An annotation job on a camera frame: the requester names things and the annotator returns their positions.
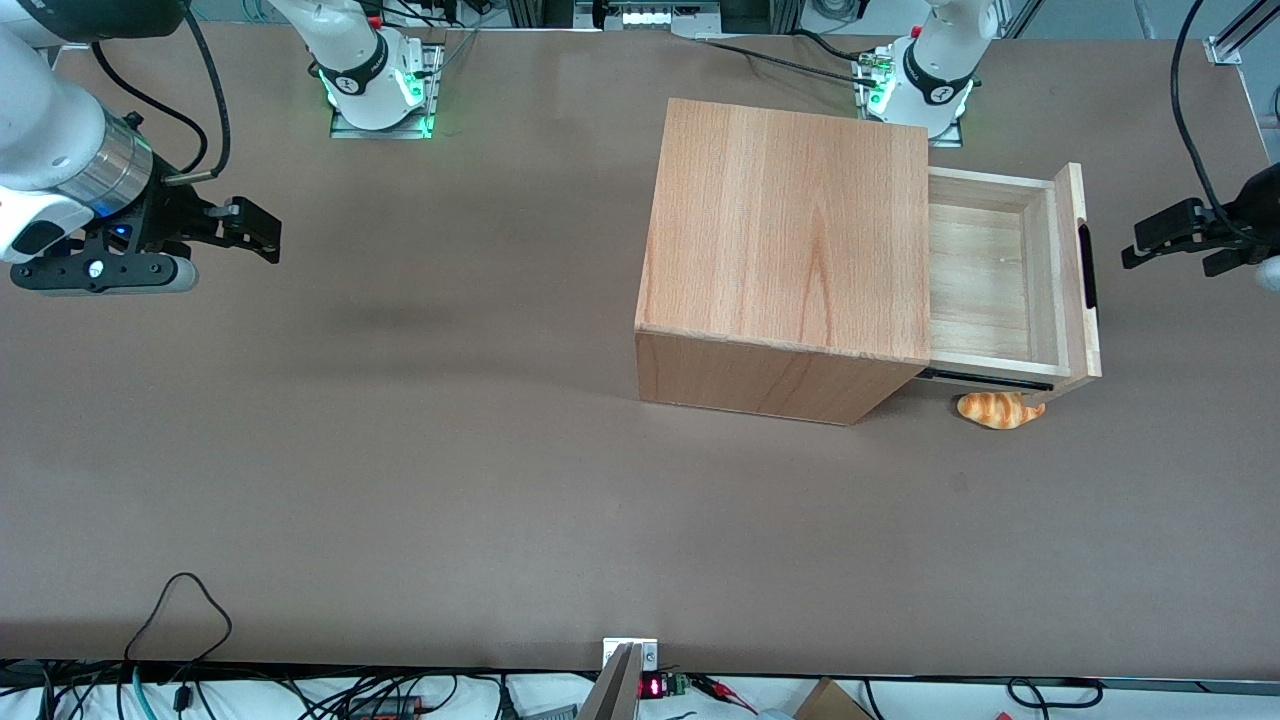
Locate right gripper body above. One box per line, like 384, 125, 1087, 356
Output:
0, 185, 217, 265

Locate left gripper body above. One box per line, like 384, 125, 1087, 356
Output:
1212, 164, 1280, 259

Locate wooden drawer with black handle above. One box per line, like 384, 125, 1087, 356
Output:
919, 162, 1104, 407

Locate wooden drawer cabinet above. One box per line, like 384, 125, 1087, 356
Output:
634, 97, 933, 427

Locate aluminium extrusion bar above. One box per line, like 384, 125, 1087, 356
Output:
1204, 0, 1280, 67

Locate toy bread roll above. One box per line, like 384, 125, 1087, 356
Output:
957, 391, 1047, 431

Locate white lit device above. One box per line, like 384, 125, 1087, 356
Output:
597, 0, 723, 31

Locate black box with orange parts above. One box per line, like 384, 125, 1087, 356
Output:
344, 696, 422, 720

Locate brown cardboard piece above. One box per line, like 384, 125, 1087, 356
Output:
794, 677, 874, 720

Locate red clip leads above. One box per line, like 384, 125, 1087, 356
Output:
689, 674, 759, 715

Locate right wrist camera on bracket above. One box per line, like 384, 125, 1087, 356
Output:
10, 254, 200, 297

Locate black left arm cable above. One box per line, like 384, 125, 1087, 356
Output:
1171, 0, 1243, 217

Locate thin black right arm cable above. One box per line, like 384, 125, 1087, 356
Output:
92, 42, 210, 173

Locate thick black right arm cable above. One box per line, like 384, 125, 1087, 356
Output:
164, 8, 233, 188

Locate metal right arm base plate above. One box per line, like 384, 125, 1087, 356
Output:
329, 40, 444, 140

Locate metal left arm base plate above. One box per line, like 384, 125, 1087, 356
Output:
852, 50, 967, 149

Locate looped thin black cable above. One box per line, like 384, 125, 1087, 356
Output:
124, 572, 234, 663

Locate black cable on table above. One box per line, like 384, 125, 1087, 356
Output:
697, 30, 887, 87

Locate black cable loop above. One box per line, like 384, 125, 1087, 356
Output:
1007, 677, 1104, 712

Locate small metal bracket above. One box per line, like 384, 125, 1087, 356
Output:
602, 637, 660, 674

